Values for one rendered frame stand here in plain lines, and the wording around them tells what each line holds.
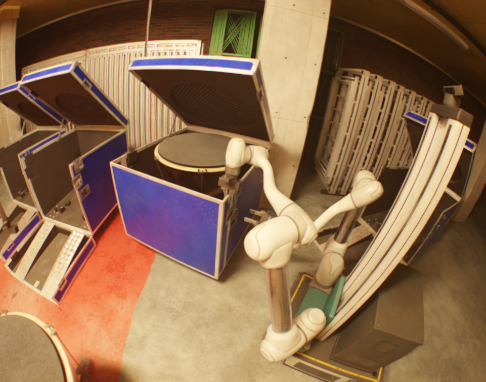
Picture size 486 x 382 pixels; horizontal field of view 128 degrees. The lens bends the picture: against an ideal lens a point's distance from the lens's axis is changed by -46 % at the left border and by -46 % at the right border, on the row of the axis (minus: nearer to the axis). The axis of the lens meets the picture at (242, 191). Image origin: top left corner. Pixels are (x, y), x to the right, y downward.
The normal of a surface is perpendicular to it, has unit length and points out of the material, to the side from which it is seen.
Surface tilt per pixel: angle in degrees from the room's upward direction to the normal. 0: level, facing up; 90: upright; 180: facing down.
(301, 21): 90
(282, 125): 90
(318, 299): 0
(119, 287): 0
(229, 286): 0
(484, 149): 90
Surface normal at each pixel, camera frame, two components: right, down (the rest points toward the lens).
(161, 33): 0.00, 0.54
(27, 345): 0.12, -0.84
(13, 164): 0.99, 0.14
